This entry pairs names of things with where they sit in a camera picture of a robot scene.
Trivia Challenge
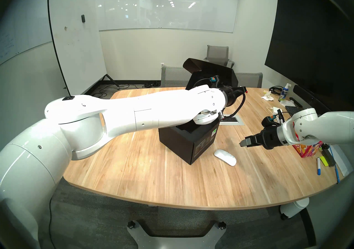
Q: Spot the grey fabric chair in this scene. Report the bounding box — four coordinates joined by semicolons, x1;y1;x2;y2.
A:
235;72;263;88

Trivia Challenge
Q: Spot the large black wall screen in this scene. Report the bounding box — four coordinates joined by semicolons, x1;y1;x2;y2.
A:
265;0;354;106

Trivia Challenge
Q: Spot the whiteboard cleaner spray bottle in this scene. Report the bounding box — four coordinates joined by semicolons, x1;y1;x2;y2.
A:
278;83;292;102

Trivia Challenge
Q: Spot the black video bar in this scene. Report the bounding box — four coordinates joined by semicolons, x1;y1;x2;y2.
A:
293;85;331;113

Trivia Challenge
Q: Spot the silver table outlet panel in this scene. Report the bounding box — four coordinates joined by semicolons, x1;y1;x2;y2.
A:
220;114;245;126

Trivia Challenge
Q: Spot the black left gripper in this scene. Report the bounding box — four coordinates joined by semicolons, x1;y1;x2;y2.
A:
225;85;247;107

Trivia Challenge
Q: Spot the blue pen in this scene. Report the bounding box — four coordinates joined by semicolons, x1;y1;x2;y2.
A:
329;146;340;183

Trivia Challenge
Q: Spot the black floor cable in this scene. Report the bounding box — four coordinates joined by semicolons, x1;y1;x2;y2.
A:
49;91;110;249

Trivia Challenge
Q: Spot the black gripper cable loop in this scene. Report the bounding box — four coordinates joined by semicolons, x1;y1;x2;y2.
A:
221;92;247;119

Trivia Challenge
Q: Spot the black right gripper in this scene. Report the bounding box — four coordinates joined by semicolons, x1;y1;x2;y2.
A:
239;127;280;150

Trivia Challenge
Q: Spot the white computer mouse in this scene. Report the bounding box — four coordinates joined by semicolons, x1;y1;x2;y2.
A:
214;149;237;167

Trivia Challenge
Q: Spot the colourful tissue box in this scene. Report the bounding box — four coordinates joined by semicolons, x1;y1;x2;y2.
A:
292;130;323;158

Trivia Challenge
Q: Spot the black cardboard box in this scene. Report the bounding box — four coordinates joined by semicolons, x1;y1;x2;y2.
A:
158;58;239;165

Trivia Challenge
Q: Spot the grey mesh chair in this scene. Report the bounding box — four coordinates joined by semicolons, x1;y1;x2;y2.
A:
161;65;192;88

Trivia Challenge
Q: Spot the grey office chair with armrests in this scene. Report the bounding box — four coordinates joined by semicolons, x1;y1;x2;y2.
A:
204;45;235;68

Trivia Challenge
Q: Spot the wall glass whiteboard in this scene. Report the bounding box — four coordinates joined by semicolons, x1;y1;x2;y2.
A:
0;0;53;65
84;0;241;33

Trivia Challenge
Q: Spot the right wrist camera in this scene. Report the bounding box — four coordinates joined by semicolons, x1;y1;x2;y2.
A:
261;109;285;127

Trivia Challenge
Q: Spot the rolling whiteboard with stand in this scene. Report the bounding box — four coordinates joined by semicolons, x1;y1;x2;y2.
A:
48;0;120;97

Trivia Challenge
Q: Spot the black whiteboard eraser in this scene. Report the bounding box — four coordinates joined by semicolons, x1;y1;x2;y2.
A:
321;144;336;167

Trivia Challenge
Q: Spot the grey robot base frame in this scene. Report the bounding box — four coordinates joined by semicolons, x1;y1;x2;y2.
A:
127;220;227;249

